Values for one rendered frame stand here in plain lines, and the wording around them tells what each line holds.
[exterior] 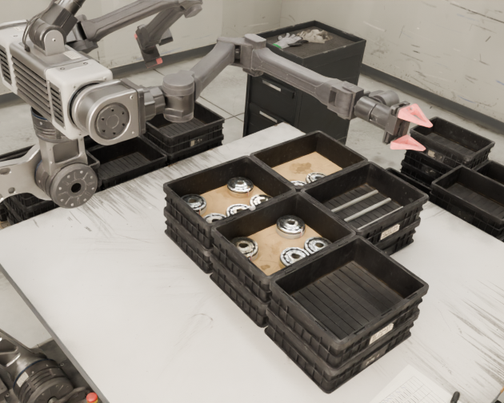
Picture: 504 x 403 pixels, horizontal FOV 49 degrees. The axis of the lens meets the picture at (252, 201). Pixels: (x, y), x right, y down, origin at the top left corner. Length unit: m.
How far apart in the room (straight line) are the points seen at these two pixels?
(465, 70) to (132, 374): 4.05
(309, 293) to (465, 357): 0.53
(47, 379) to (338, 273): 1.05
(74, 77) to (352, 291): 1.05
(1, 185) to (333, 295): 1.04
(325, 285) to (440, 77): 3.63
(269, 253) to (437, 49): 3.59
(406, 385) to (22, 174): 1.28
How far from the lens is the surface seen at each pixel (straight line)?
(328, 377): 1.67
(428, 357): 1.90
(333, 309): 1.76
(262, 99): 3.67
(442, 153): 3.35
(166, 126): 3.33
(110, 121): 1.34
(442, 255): 2.30
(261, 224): 1.98
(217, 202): 2.12
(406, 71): 5.40
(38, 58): 1.49
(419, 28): 5.27
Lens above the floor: 2.07
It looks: 36 degrees down
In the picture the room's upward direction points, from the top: 5 degrees clockwise
